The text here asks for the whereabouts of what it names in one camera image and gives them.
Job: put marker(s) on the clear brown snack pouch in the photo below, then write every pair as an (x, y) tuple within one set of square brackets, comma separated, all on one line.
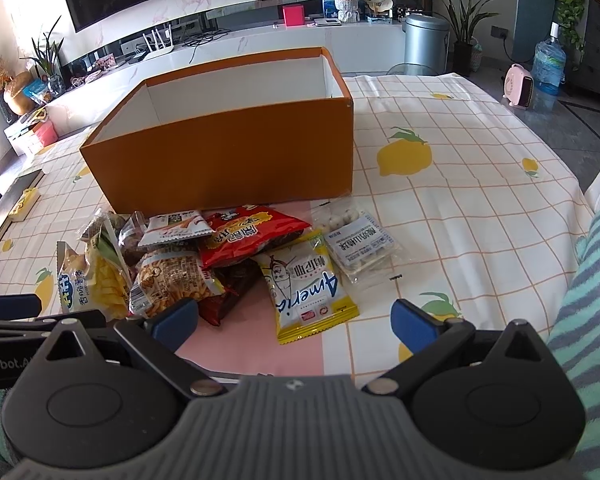
[(128, 228)]

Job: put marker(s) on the silver trash can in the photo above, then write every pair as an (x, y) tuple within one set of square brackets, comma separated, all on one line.
[(426, 41)]

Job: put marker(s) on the clear white candy bag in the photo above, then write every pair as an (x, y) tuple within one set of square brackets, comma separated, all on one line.
[(364, 251)]

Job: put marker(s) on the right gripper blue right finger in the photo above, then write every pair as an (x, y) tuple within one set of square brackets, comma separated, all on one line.
[(433, 345)]

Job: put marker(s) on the red chips bag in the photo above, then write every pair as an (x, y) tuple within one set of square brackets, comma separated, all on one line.
[(242, 232)]

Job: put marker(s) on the white spicy strip packet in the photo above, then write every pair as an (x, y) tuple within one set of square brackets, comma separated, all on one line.
[(174, 228)]

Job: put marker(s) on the white wifi router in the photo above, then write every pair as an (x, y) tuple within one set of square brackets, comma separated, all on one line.
[(159, 41)]

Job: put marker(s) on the clear glass chair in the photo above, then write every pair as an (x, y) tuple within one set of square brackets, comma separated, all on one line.
[(412, 69)]

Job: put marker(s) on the dark red wafer bar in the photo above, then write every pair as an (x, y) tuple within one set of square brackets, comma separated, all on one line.
[(237, 281)]

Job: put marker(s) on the pink red box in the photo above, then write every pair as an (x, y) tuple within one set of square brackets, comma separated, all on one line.
[(293, 15)]

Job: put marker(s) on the yellow America snack bag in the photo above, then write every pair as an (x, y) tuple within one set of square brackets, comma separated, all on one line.
[(305, 288)]

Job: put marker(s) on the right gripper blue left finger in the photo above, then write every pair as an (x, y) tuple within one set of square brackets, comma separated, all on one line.
[(152, 343)]

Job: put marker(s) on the potted orchid plant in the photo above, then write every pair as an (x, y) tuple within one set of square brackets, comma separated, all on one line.
[(46, 58)]

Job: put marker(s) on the lemon pattern tablecloth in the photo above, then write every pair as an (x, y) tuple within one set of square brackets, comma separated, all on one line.
[(487, 213)]

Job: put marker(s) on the yellow small box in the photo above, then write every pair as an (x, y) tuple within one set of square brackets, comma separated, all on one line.
[(21, 209)]

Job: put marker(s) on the orange cardboard box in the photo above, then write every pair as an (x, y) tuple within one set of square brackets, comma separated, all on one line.
[(262, 128)]

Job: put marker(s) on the pink small heater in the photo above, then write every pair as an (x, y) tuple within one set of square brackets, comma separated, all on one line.
[(518, 86)]

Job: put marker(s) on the dark book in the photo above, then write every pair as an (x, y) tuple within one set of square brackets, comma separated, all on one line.
[(7, 202)]

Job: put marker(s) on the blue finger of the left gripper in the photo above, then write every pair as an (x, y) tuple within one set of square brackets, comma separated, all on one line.
[(14, 307)]

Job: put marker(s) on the yellow chips bag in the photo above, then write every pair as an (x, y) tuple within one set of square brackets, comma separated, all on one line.
[(96, 279)]

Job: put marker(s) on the green potted plant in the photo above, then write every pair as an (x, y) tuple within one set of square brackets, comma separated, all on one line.
[(463, 16)]

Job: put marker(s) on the blue water jug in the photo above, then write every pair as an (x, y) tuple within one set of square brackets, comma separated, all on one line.
[(549, 63)]

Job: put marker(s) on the orange round vase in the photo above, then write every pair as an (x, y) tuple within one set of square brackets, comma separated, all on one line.
[(15, 97)]

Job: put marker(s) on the striped teal sleeve forearm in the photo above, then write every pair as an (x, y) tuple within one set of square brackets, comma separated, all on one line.
[(575, 343)]

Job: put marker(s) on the white tv console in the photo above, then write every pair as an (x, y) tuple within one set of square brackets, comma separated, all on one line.
[(356, 49)]

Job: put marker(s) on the pink storage box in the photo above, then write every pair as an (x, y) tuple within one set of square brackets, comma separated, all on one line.
[(42, 135)]

